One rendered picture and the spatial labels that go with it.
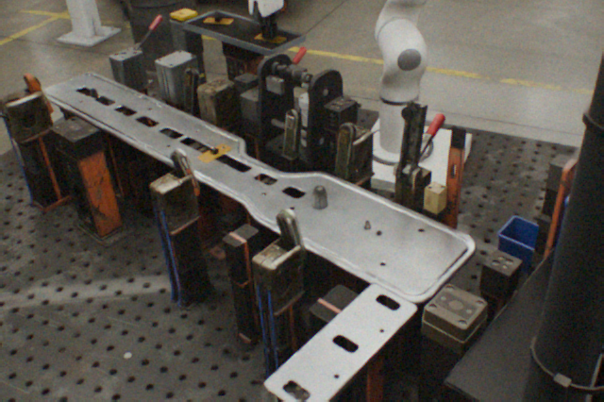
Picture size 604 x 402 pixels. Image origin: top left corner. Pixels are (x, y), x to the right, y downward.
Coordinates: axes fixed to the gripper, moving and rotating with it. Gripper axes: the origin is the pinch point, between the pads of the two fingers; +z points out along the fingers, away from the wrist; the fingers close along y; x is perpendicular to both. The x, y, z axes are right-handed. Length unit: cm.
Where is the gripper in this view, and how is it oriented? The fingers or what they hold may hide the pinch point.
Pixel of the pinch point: (269, 30)
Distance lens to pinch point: 175.9
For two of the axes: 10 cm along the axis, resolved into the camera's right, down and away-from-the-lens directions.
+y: -5.4, 4.9, -6.9
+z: 0.5, 8.3, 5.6
